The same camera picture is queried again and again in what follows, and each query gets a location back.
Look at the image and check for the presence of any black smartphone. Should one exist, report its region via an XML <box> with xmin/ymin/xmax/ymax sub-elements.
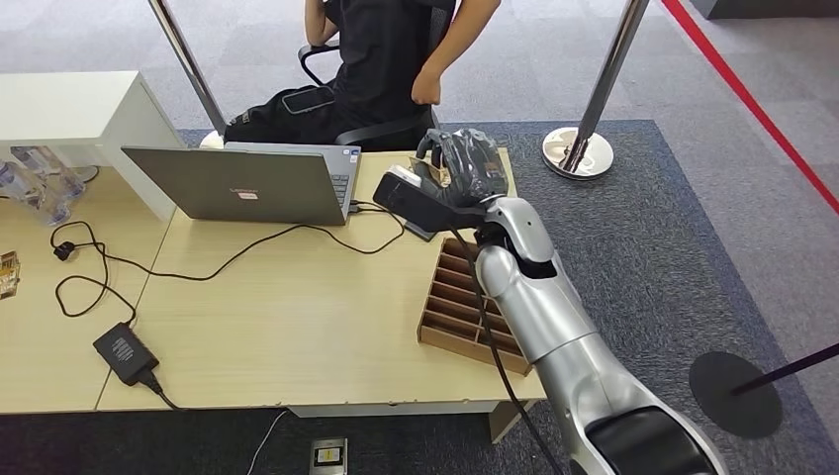
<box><xmin>281</xmin><ymin>85</ymin><xmax>336</xmax><ymax>116</ymax></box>

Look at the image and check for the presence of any black power adapter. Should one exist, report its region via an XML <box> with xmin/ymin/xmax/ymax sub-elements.
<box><xmin>92</xmin><ymin>321</ymin><xmax>160</xmax><ymax>388</ymax></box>

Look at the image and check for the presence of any person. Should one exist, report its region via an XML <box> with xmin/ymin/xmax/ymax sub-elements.
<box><xmin>223</xmin><ymin>0</ymin><xmax>503</xmax><ymax>153</ymax></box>

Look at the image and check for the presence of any black office chair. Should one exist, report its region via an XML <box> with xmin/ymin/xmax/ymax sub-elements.
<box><xmin>298</xmin><ymin>39</ymin><xmax>441</xmax><ymax>153</ymax></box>

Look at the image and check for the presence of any black stanchion with round base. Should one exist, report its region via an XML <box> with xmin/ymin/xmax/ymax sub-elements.
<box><xmin>688</xmin><ymin>341</ymin><xmax>839</xmax><ymax>440</ymax></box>

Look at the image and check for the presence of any wooden card holder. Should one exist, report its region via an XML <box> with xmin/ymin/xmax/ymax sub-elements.
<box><xmin>418</xmin><ymin>237</ymin><xmax>533</xmax><ymax>377</ymax></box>

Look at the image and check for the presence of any silver floor socket box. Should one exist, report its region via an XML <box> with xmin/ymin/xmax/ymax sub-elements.
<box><xmin>309</xmin><ymin>437</ymin><xmax>348</xmax><ymax>475</ymax></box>

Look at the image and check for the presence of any person's left hand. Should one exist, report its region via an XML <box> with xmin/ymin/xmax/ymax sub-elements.
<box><xmin>411</xmin><ymin>65</ymin><xmax>443</xmax><ymax>108</ymax></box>

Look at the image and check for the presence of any grey laptop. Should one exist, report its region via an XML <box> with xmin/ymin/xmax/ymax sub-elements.
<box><xmin>121</xmin><ymin>141</ymin><xmax>363</xmax><ymax>228</ymax></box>

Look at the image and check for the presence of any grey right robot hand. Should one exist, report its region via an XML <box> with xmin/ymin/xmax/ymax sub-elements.
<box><xmin>416</xmin><ymin>128</ymin><xmax>510</xmax><ymax>209</ymax></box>

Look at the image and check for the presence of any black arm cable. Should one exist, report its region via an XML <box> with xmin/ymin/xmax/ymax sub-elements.
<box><xmin>447</xmin><ymin>226</ymin><xmax>566</xmax><ymax>475</ymax></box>

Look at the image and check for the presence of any yellow printed card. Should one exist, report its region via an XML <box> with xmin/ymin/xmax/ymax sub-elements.
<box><xmin>0</xmin><ymin>250</ymin><xmax>21</xmax><ymax>302</ymax></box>
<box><xmin>407</xmin><ymin>155</ymin><xmax>453</xmax><ymax>193</ymax></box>

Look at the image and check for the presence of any black mains cord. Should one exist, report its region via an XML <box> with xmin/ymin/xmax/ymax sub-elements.
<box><xmin>140</xmin><ymin>372</ymin><xmax>188</xmax><ymax>413</ymax></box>

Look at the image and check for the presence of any light wood desk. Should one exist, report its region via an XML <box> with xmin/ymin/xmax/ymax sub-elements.
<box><xmin>96</xmin><ymin>146</ymin><xmax>548</xmax><ymax>447</ymax></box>
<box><xmin>0</xmin><ymin>166</ymin><xmax>178</xmax><ymax>416</ymax></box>

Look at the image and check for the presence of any red barrier belt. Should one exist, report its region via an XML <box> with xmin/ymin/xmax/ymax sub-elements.
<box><xmin>660</xmin><ymin>0</ymin><xmax>839</xmax><ymax>217</ymax></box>

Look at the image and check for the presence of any black laptop power cable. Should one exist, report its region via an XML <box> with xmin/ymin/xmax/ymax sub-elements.
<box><xmin>49</xmin><ymin>199</ymin><xmax>408</xmax><ymax>330</ymax></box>

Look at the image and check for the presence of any clear water bottle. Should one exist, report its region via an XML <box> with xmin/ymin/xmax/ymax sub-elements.
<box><xmin>0</xmin><ymin>162</ymin><xmax>72</xmax><ymax>228</ymax></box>
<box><xmin>11</xmin><ymin>144</ymin><xmax>88</xmax><ymax>200</ymax></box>

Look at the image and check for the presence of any white floor cable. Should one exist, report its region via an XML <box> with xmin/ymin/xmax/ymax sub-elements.
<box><xmin>245</xmin><ymin>409</ymin><xmax>290</xmax><ymax>475</ymax></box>

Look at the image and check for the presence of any chrome stanchion post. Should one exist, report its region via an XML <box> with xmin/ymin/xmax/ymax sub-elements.
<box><xmin>541</xmin><ymin>0</ymin><xmax>651</xmax><ymax>181</ymax></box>
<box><xmin>146</xmin><ymin>0</ymin><xmax>229</xmax><ymax>150</ymax></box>

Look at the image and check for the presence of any white cabinet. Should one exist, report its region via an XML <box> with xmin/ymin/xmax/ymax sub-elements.
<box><xmin>0</xmin><ymin>70</ymin><xmax>187</xmax><ymax>223</ymax></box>

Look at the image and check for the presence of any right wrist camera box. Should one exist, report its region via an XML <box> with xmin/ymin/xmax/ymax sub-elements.
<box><xmin>372</xmin><ymin>163</ymin><xmax>490</xmax><ymax>236</ymax></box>

